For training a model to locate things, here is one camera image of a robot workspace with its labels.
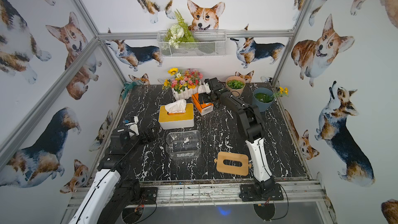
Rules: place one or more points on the blue pot with yellow flowers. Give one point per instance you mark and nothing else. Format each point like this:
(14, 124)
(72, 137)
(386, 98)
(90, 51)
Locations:
(263, 97)

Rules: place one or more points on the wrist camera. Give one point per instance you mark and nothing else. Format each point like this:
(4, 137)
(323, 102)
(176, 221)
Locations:
(132, 126)
(204, 88)

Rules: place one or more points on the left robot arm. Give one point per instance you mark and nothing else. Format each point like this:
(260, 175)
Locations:
(112, 191)

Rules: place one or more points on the white wire wall basket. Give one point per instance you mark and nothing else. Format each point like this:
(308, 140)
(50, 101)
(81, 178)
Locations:
(208, 44)

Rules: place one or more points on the orange tissue paper pack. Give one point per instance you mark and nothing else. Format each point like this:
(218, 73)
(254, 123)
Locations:
(177, 107)

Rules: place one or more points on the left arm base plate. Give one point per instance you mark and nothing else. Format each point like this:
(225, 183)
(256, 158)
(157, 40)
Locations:
(130, 196)

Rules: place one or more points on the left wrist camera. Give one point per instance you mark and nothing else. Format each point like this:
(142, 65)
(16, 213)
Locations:
(132, 126)

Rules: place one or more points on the yellow tissue box lid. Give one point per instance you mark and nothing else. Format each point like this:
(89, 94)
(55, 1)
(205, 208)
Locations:
(164, 115)

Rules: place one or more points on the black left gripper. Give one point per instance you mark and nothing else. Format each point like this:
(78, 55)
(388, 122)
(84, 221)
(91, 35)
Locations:
(146, 135)

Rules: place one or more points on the white flower green fern bouquet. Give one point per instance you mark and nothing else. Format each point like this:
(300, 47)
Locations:
(179, 33)

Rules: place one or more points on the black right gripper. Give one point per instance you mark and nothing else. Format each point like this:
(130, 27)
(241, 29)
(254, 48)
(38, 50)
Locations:
(213, 87)

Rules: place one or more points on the teal cloth in corner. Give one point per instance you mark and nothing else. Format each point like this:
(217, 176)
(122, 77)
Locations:
(128, 87)

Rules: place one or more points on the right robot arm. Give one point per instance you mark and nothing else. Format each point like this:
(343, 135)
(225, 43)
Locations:
(250, 126)

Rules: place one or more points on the white fence flower planter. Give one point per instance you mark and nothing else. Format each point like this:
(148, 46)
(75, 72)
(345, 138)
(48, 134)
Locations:
(183, 84)

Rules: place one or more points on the wooden tissue box lid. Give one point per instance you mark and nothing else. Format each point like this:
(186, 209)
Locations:
(232, 163)

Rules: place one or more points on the peach pot with succulent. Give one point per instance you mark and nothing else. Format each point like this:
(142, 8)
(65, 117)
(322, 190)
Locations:
(236, 85)

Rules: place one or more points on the clear plastic tissue box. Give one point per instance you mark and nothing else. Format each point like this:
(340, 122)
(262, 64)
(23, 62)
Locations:
(184, 145)

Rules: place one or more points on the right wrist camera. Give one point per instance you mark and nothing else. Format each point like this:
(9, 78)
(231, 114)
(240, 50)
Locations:
(204, 88)

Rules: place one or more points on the white tissue box base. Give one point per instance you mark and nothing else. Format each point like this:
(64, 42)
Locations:
(178, 124)

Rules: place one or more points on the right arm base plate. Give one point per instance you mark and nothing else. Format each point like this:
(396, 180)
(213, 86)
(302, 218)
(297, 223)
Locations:
(255, 192)

